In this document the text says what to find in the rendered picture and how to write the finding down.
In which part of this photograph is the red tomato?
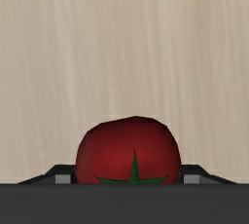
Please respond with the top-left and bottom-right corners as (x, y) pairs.
(74, 115), (182, 185)

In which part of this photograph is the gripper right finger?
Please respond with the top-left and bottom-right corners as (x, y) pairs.
(177, 164), (237, 185)

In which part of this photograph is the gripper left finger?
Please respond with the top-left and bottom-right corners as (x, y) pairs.
(18, 164), (78, 185)

